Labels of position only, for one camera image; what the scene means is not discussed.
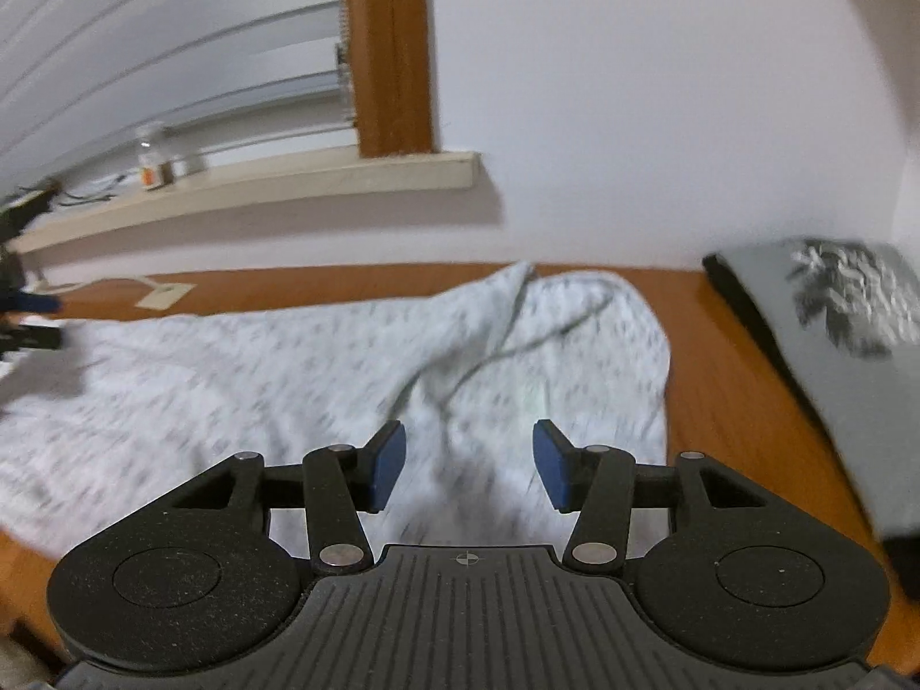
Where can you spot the wooden window frame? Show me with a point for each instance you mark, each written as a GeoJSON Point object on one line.
{"type": "Point", "coordinates": [392, 50]}

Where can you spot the white power strip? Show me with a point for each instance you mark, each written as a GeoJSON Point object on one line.
{"type": "Point", "coordinates": [167, 296]}

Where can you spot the white patterned garment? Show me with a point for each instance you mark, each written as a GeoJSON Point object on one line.
{"type": "Point", "coordinates": [215, 388]}

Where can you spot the small bottle with orange label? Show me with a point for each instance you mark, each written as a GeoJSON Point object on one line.
{"type": "Point", "coordinates": [152, 162]}

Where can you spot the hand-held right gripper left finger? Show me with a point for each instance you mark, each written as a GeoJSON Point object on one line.
{"type": "Point", "coordinates": [388, 466]}

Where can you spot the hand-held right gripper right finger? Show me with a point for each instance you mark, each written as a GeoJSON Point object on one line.
{"type": "Point", "coordinates": [551, 466]}

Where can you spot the black folded garment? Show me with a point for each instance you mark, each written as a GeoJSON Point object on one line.
{"type": "Point", "coordinates": [726, 282]}

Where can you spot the small white jar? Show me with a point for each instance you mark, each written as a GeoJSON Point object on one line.
{"type": "Point", "coordinates": [188, 164]}

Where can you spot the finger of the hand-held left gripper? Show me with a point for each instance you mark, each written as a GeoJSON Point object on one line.
{"type": "Point", "coordinates": [32, 338]}
{"type": "Point", "coordinates": [32, 302]}

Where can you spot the grey window blind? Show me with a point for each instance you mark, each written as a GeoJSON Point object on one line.
{"type": "Point", "coordinates": [144, 36]}

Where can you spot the grey printed sweatshirt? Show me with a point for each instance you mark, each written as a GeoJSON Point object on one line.
{"type": "Point", "coordinates": [862, 388]}

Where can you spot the black device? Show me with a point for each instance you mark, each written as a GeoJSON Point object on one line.
{"type": "Point", "coordinates": [29, 207]}

